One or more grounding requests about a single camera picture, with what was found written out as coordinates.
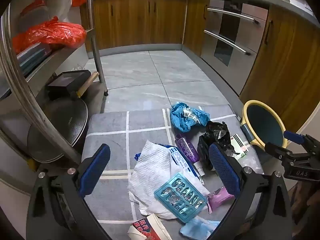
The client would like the teal blister pack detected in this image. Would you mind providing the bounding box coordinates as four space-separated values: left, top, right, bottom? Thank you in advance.
154 172 208 223

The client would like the white plastic bag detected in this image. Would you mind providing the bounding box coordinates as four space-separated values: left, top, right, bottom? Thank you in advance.
47 0 73 22

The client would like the red-lidded plastic container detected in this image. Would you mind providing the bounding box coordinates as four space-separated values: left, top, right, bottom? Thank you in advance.
19 0 49 30

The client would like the stainless built-in oven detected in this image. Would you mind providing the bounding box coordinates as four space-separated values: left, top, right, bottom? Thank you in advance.
200 0 269 95

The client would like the clear plastic bag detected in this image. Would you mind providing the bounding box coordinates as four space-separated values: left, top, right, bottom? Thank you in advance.
240 152 263 175

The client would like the red white carton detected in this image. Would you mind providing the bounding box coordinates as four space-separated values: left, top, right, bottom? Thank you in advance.
127 214 173 240

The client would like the green white striped packet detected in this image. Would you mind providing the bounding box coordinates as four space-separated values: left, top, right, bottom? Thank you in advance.
230 134 249 160

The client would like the grey checked mat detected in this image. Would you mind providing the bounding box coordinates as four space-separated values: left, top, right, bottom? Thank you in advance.
81 104 265 240

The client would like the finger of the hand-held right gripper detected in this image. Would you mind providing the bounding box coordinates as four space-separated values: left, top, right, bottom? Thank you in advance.
265 142 308 165
284 131 320 153

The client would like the wooden cabinet run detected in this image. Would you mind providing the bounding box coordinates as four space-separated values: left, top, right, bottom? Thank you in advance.
80 0 188 53

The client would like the black square box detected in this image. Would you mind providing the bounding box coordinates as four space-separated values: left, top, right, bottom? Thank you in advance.
46 69 92 99

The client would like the blue plastic bag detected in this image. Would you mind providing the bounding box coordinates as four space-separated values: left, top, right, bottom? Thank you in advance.
170 102 210 133

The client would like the large wooden cabinet door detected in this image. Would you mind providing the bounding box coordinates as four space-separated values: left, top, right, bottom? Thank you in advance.
239 4 320 134

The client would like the steel shelf rack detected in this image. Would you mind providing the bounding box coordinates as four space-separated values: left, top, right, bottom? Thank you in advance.
0 0 109 165

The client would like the white paper towel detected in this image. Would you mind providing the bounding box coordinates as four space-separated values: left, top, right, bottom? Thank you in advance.
128 140 210 219

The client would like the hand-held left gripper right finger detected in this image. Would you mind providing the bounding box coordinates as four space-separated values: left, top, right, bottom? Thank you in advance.
209 142 293 240

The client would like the pink purple packet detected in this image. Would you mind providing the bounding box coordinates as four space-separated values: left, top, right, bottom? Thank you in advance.
206 186 235 214

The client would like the blue white wet wipes packet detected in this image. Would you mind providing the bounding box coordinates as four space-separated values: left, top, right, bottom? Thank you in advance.
134 144 204 180

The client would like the black plastic bag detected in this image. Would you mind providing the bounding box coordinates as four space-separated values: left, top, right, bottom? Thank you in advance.
197 121 240 172

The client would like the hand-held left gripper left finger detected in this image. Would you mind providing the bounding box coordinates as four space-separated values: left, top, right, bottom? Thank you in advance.
26 144 112 240

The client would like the clear plastic storage box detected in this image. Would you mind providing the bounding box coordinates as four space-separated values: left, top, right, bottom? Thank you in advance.
16 42 53 74

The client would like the purple spray bottle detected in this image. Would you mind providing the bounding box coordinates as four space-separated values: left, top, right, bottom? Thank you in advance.
174 133 205 177

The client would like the person's right hand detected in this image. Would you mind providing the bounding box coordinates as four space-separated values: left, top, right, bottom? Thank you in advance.
287 180 320 227

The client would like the light blue face mask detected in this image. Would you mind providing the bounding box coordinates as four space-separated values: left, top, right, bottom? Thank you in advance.
179 216 222 240

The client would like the narrow wooden cabinet door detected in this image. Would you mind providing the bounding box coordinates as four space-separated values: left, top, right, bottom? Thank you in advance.
184 0 210 58

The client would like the yellow-rimmed blue bin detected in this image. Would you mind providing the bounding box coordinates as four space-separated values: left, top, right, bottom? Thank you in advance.
240 100 289 149

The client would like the dark pan with wooden handle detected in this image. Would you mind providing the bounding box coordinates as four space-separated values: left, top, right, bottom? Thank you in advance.
27 72 100 161

